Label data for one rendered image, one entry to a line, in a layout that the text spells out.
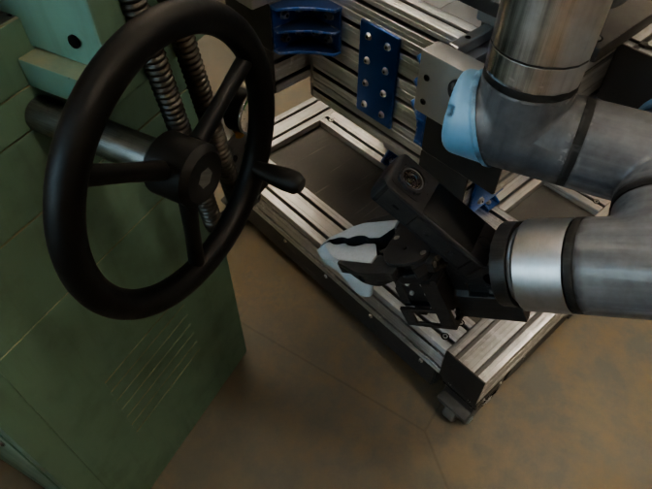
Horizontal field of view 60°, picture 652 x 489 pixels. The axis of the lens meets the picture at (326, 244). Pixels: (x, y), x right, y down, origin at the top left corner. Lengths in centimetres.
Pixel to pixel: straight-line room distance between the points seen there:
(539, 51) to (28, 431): 72
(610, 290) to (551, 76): 16
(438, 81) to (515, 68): 31
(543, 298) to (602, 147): 12
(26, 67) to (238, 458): 87
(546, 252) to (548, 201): 98
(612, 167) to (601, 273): 9
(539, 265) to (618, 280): 5
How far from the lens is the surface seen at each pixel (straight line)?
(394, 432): 126
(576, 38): 45
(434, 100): 77
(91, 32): 54
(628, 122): 50
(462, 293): 52
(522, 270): 45
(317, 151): 146
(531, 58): 45
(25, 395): 80
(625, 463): 136
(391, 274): 49
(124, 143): 55
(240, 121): 81
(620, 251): 44
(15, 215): 66
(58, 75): 58
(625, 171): 49
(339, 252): 55
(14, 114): 63
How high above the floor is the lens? 116
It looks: 50 degrees down
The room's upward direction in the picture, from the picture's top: straight up
